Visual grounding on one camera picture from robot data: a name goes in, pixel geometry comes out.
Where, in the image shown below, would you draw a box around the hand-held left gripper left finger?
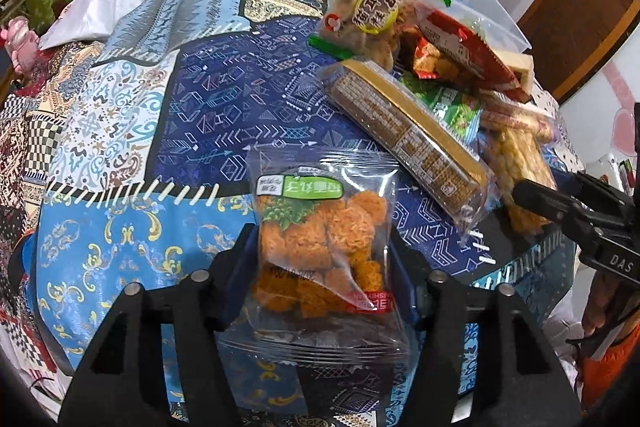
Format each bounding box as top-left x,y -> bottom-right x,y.
57,222 -> 266,427

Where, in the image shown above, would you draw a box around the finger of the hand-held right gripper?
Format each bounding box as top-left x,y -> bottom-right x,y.
512,179 -> 588,228
567,171 -> 631,212

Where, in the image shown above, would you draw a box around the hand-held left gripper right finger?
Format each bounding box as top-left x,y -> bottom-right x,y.
387,232 -> 583,427

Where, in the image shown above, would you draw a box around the clear packet orange fried snacks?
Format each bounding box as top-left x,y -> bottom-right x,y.
220,147 -> 416,365

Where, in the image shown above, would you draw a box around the red orange bean snack packet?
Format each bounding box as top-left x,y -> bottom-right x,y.
412,38 -> 476,82

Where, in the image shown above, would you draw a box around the red noodle snack packet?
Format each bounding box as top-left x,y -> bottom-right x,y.
415,7 -> 531,102

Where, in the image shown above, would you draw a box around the clear packet brown twisted snacks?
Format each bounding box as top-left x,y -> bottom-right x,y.
307,0 -> 453,72

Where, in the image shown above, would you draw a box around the person's right hand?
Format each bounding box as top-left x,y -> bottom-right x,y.
582,267 -> 631,338

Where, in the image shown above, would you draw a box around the yellow crispy roll packet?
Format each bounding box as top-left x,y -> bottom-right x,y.
482,127 -> 561,235

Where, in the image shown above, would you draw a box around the long pastry stick packet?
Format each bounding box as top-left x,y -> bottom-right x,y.
477,89 -> 558,142

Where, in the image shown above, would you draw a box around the orange clothing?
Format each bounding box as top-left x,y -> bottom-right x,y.
575,332 -> 640,410

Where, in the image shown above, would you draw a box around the green snack packet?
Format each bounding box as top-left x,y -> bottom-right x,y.
400,72 -> 483,142

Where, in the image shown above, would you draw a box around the cream wafer packet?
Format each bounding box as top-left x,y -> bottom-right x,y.
500,49 -> 536,95

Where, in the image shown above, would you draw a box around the long brown wafer packet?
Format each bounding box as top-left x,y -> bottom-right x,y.
320,59 -> 496,233

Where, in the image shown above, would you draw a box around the blue patterned blanket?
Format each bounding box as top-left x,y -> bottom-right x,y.
0,0 -> 586,427

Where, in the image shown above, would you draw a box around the brown wooden door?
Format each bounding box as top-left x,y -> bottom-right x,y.
517,0 -> 640,102

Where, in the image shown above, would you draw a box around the pink plush toy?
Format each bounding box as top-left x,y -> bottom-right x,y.
0,17 -> 41,75

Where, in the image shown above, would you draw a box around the pink wall sticker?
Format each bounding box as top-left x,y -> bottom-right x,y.
600,57 -> 640,152

